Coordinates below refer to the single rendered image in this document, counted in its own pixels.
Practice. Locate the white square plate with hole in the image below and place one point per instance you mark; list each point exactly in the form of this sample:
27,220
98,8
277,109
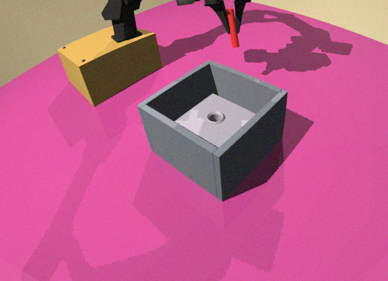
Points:
215,119

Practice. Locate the red peg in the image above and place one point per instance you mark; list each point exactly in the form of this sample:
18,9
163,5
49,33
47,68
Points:
232,22

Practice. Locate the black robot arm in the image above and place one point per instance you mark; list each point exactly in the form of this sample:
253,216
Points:
121,12

